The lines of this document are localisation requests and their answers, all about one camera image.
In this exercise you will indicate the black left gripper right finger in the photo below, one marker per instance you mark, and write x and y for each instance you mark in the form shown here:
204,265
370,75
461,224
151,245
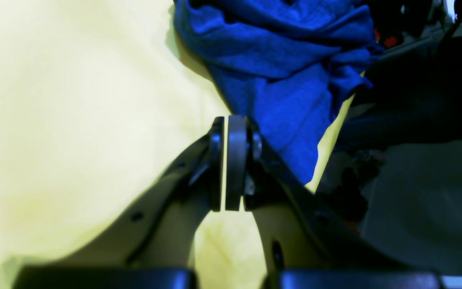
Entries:
306,245

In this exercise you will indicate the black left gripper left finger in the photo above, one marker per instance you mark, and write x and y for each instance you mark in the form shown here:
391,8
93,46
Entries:
148,246

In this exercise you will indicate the blue long-sleeve shirt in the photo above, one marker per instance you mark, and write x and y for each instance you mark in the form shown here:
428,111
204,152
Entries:
287,64

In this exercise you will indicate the yellow table cloth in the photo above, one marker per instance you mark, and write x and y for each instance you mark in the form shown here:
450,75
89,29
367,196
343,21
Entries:
96,99

